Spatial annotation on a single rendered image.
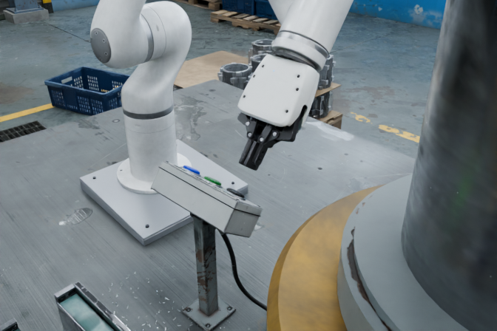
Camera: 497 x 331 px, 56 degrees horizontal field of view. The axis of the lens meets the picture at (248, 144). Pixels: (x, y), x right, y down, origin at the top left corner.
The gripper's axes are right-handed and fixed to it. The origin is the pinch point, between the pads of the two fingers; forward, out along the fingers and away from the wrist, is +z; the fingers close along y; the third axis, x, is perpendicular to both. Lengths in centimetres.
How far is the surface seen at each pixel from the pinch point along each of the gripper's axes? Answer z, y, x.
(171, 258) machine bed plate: 26.3, -20.9, 17.9
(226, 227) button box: 10.8, 3.5, -3.4
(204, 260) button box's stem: 19.0, -3.9, 5.3
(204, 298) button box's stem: 26.0, -4.5, 10.7
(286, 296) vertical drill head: 5, 34, -41
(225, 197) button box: 7.2, 1.2, -3.5
